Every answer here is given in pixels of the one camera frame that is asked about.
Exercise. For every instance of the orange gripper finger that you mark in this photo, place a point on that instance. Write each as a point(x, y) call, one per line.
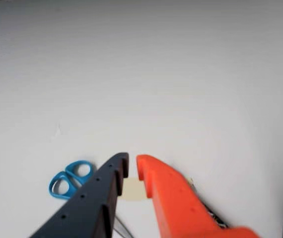
point(176, 203)

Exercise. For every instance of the wide beige masking tape strip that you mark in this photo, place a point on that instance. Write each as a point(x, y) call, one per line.
point(134, 189)

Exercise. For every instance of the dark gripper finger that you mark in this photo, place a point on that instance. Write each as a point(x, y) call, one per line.
point(91, 198)

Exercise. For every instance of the green board marker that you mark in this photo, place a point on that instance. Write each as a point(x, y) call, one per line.
point(217, 220)

